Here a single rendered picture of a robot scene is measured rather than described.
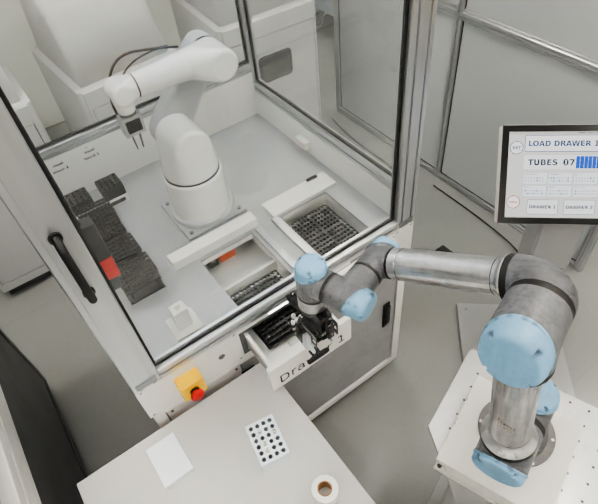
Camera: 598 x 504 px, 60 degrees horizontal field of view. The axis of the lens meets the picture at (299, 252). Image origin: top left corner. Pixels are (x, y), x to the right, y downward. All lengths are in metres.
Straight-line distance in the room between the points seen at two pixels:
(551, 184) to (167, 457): 1.41
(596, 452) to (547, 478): 0.21
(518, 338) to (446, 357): 1.70
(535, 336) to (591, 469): 0.78
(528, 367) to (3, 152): 0.90
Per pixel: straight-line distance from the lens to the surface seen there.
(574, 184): 1.86
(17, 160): 0.98
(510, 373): 0.95
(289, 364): 1.50
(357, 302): 1.13
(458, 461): 1.48
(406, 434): 2.39
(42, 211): 1.04
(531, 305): 0.94
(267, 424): 1.54
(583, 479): 1.63
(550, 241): 2.07
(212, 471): 1.57
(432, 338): 2.63
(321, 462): 1.53
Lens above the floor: 2.20
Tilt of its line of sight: 48 degrees down
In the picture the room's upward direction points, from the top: 7 degrees counter-clockwise
